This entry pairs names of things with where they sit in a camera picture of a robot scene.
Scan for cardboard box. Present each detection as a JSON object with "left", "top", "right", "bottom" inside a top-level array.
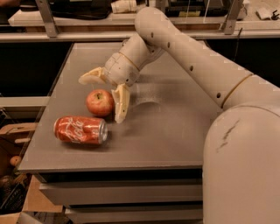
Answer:
[{"left": 0, "top": 122, "right": 67, "bottom": 224}]

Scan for metal shelf bracket left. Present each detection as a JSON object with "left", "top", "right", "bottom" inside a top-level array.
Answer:
[{"left": 35, "top": 0, "right": 58, "bottom": 38}]

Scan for crushed red coke can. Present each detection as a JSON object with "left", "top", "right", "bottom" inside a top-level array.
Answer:
[{"left": 53, "top": 115, "right": 108, "bottom": 144}]

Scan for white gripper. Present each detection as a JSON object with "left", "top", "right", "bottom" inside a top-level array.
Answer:
[{"left": 79, "top": 52, "right": 140, "bottom": 123}]

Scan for white paper cup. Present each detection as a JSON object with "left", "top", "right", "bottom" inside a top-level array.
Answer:
[{"left": 111, "top": 0, "right": 137, "bottom": 14}]

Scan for red apple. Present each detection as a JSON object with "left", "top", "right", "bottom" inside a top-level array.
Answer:
[{"left": 86, "top": 89, "right": 114, "bottom": 117}]

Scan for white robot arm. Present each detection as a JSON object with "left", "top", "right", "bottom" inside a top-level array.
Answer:
[{"left": 79, "top": 7, "right": 280, "bottom": 224}]

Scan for grey cabinet with drawers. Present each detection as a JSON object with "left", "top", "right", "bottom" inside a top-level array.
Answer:
[{"left": 19, "top": 42, "right": 221, "bottom": 224}]

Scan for metal shelf bracket right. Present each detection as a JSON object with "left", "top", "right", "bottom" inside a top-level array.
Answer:
[{"left": 221, "top": 0, "right": 243, "bottom": 35}]

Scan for black tray on shelf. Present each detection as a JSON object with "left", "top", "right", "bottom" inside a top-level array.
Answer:
[{"left": 165, "top": 0, "right": 231, "bottom": 18}]

